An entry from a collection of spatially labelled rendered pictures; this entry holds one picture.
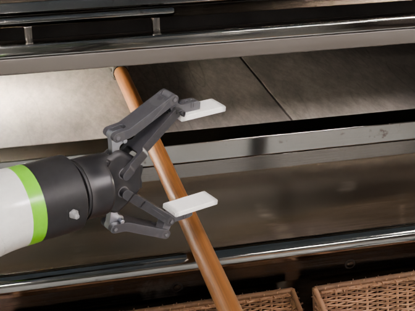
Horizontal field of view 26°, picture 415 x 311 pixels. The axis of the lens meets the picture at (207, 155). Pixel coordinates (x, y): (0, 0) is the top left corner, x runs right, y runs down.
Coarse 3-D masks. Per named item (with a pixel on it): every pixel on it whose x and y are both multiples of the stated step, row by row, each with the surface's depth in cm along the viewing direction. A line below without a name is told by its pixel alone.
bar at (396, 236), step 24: (288, 240) 134; (312, 240) 134; (336, 240) 135; (360, 240) 136; (384, 240) 137; (408, 240) 138; (96, 264) 128; (120, 264) 128; (144, 264) 129; (168, 264) 130; (192, 264) 130; (240, 264) 133; (0, 288) 125; (24, 288) 125; (48, 288) 127
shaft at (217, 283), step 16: (128, 80) 185; (128, 96) 178; (160, 144) 157; (160, 160) 151; (160, 176) 148; (176, 176) 146; (176, 192) 141; (192, 224) 132; (192, 240) 129; (208, 240) 129; (208, 256) 124; (208, 272) 121; (224, 272) 122; (208, 288) 120; (224, 288) 117; (224, 304) 114
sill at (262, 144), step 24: (312, 120) 174; (336, 120) 174; (360, 120) 174; (384, 120) 174; (408, 120) 174; (48, 144) 164; (72, 144) 164; (96, 144) 164; (168, 144) 164; (192, 144) 164; (216, 144) 166; (240, 144) 167; (264, 144) 168; (288, 144) 169; (312, 144) 170; (336, 144) 172; (0, 168) 158
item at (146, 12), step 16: (16, 16) 138; (32, 16) 138; (48, 16) 138; (64, 16) 139; (80, 16) 139; (96, 16) 140; (112, 16) 140; (128, 16) 141; (144, 16) 142; (160, 16) 143; (160, 32) 143
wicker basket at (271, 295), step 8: (288, 288) 180; (240, 296) 177; (248, 296) 178; (256, 296) 178; (264, 296) 179; (272, 296) 179; (280, 296) 179; (288, 296) 180; (296, 296) 178; (176, 304) 175; (184, 304) 175; (192, 304) 175; (200, 304) 175; (208, 304) 176; (248, 304) 178; (256, 304) 179; (264, 304) 179; (272, 304) 179; (280, 304) 179; (288, 304) 180; (296, 304) 177
